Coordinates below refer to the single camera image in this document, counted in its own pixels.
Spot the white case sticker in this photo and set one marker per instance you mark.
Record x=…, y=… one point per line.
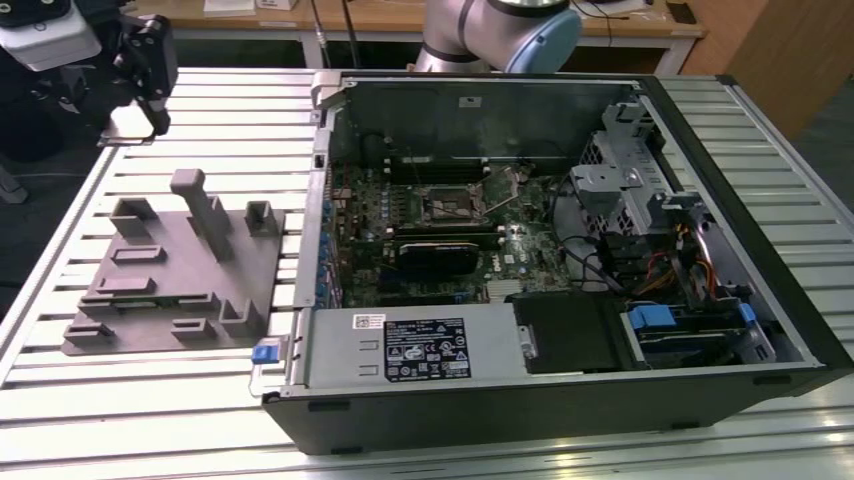
x=470, y=101

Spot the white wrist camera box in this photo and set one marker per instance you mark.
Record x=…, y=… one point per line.
x=54, y=47

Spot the blue disk carrier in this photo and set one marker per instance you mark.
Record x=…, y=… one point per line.
x=650, y=317

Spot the wooden desk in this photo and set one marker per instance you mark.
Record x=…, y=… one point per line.
x=234, y=25

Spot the silver metal drive cage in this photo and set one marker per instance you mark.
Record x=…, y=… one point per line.
x=601, y=185

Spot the grey chair base leg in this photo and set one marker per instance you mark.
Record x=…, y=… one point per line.
x=14, y=187

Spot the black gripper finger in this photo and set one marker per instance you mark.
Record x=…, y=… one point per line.
x=154, y=60
x=120, y=85

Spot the black plastic shroud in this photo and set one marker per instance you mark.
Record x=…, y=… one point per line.
x=567, y=330

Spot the silver chipset heatsink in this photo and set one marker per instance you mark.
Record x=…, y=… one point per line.
x=505, y=290

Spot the grey plastic parts rack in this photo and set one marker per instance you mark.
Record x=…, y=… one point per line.
x=194, y=280

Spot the black graphics card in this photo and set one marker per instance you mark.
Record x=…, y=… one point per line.
x=437, y=260

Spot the silver power supply box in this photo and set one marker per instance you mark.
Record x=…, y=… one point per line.
x=334, y=345

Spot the small black phone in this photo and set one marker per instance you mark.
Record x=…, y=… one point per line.
x=682, y=12

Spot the thin metal locking lever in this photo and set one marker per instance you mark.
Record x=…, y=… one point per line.
x=503, y=204

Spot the small white box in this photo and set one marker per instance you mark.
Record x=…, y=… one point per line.
x=276, y=4

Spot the black open PC case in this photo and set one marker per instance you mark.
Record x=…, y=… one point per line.
x=507, y=415

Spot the wooden cabinet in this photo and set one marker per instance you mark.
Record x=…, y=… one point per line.
x=788, y=50

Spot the green motherboard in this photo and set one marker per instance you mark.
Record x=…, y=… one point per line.
x=534, y=247

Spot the blue case latch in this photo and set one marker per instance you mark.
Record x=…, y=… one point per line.
x=266, y=350

